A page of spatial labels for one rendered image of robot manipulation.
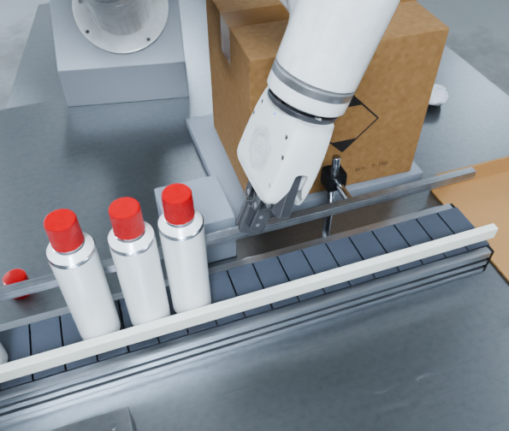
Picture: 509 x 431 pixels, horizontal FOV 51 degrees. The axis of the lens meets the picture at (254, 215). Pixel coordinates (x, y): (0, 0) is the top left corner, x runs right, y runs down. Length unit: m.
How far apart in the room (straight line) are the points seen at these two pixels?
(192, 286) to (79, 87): 0.64
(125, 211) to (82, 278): 0.09
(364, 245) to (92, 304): 0.39
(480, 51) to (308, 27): 2.88
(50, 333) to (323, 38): 0.49
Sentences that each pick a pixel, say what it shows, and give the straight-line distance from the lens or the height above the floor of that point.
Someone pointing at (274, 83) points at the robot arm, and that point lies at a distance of 0.51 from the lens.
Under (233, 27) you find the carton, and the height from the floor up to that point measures 1.12.
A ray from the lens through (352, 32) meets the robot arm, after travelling 0.48.
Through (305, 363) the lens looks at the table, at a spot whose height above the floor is 0.83.
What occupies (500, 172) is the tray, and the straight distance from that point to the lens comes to 1.07.
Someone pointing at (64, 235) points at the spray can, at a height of 1.08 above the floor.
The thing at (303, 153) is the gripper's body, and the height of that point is 1.15.
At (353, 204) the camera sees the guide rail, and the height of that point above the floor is 0.96.
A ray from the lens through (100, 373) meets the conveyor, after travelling 0.70.
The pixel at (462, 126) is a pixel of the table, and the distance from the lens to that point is 1.17.
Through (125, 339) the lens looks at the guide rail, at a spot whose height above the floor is 0.91.
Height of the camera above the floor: 1.47
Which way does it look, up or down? 46 degrees down
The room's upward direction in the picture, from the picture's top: straight up
